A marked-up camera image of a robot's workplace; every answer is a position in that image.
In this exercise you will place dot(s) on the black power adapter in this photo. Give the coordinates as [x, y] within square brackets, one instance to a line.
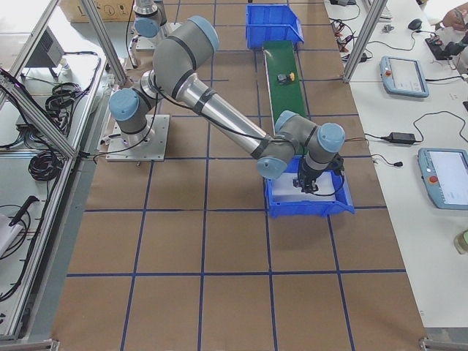
[402, 138]

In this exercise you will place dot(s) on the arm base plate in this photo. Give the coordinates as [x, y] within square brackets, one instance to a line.
[139, 43]
[148, 145]

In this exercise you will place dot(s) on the right blue plastic bin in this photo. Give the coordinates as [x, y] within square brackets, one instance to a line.
[343, 201]

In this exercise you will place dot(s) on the white foam pad right bin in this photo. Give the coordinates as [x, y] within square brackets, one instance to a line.
[283, 189]

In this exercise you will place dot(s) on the blue plastic bin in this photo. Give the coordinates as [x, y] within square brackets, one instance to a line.
[271, 22]
[343, 201]

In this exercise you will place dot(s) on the black computer mouse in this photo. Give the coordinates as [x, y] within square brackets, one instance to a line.
[415, 24]

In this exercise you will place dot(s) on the aluminium frame post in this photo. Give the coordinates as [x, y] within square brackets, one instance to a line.
[365, 33]

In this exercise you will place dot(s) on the near teach pendant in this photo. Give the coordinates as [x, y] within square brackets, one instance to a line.
[444, 173]

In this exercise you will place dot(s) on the green conveyor belt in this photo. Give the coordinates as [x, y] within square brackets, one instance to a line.
[284, 86]

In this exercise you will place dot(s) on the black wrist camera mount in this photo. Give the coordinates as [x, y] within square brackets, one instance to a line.
[336, 165]

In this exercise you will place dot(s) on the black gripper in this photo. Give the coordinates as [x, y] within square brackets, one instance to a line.
[306, 178]

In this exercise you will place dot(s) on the left blue plastic bin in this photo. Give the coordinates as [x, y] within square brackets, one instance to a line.
[271, 22]

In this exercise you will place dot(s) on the cardboard box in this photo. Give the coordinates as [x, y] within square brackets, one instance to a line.
[109, 10]

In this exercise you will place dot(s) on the far teach pendant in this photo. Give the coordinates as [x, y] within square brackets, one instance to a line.
[403, 76]

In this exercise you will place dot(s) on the teach pendant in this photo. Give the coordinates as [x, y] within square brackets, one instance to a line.
[444, 173]
[403, 76]

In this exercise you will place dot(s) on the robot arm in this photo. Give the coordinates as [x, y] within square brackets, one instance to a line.
[174, 78]
[151, 20]

